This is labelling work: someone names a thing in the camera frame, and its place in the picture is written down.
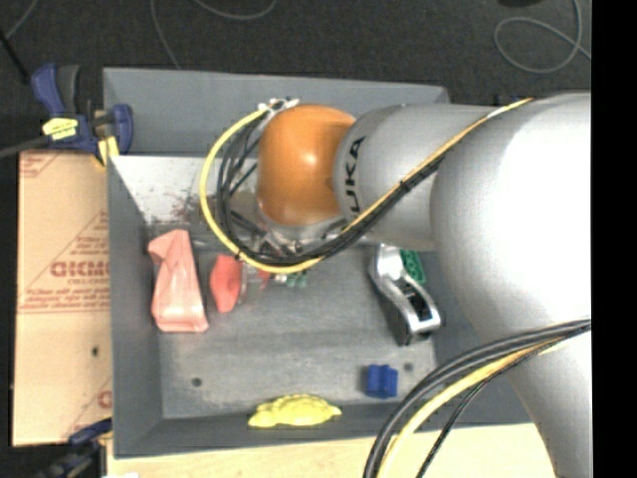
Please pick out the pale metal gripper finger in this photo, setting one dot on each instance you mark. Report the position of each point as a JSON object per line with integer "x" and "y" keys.
{"x": 248, "y": 285}

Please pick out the red soft toy piece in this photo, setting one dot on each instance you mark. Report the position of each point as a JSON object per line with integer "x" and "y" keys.
{"x": 226, "y": 284}

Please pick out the pink crumpled cloth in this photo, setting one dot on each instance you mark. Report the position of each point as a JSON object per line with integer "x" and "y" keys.
{"x": 176, "y": 292}

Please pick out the grey metal bin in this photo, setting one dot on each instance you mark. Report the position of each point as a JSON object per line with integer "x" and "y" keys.
{"x": 298, "y": 336}

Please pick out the green ridged block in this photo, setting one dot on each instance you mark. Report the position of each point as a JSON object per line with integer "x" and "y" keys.
{"x": 414, "y": 266}

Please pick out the silver and black hand tool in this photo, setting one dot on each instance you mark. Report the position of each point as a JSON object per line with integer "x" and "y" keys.
{"x": 405, "y": 299}

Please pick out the blue small block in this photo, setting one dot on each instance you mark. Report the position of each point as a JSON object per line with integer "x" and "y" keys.
{"x": 382, "y": 381}

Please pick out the brown cardboard board red print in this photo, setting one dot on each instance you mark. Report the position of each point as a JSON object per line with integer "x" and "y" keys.
{"x": 60, "y": 346}

